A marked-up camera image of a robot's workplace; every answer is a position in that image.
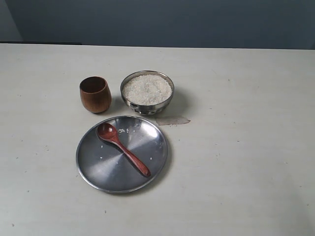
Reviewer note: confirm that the reddish wooden spoon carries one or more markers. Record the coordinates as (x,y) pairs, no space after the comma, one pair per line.
(108,132)

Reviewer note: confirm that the clear tape patch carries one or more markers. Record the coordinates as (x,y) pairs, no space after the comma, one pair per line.
(172,120)

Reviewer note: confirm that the steel bowl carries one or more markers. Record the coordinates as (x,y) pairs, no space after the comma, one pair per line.
(147,109)

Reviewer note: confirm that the round steel plate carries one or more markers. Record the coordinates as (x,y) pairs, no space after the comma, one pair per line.
(105,167)

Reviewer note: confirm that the brown wooden cup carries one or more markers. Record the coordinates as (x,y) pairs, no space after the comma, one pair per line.
(95,94)

